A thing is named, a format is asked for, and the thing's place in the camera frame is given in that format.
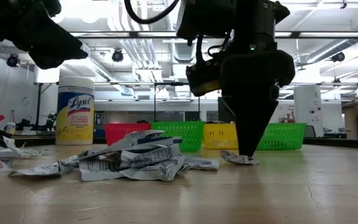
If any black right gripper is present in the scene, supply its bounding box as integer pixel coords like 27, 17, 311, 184
220, 49, 296, 158

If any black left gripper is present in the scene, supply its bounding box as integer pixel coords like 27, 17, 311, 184
0, 0, 90, 70

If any small paper scrap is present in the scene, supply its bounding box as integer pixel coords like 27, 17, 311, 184
219, 149, 260, 166

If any yellow plastic basket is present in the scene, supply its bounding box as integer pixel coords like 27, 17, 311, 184
202, 123, 239, 151

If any green plastic basket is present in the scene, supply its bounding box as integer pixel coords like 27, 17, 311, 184
149, 121, 206, 153
255, 122, 308, 151

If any black ceiling spotlight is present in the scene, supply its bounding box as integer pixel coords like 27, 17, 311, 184
331, 51, 346, 63
6, 53, 21, 68
111, 48, 125, 63

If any white square pillar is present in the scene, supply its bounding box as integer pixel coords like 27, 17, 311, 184
293, 85, 324, 138

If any black overhead beam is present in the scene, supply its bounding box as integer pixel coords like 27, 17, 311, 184
0, 30, 358, 40

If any yellow Lysol wipes canister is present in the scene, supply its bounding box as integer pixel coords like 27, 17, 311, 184
55, 75, 96, 146

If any red plastic basket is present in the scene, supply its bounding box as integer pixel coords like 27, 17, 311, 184
104, 123, 152, 147

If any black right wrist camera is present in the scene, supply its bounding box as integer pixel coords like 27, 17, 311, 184
185, 58, 224, 98

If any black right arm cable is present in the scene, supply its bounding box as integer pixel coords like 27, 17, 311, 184
123, 0, 205, 63

